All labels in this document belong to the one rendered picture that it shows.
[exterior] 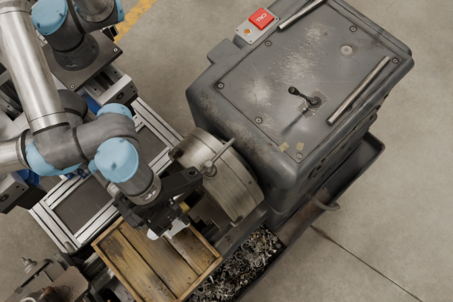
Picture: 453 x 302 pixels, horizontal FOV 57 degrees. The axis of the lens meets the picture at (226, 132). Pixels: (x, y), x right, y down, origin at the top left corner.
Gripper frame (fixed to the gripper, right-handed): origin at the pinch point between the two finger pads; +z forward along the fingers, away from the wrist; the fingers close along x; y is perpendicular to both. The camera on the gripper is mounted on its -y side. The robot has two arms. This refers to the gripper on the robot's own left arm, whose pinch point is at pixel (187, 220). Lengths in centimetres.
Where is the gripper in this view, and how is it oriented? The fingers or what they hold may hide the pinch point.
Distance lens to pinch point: 107.5
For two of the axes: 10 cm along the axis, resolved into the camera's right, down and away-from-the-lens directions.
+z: 2.8, 5.7, 7.7
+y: -7.2, 6.6, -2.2
